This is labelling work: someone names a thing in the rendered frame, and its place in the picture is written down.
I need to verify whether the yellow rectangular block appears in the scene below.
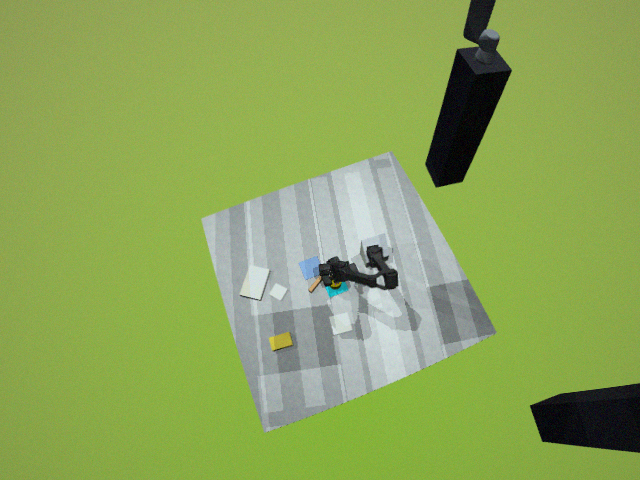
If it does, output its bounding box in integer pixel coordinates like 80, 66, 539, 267
269, 332, 293, 352

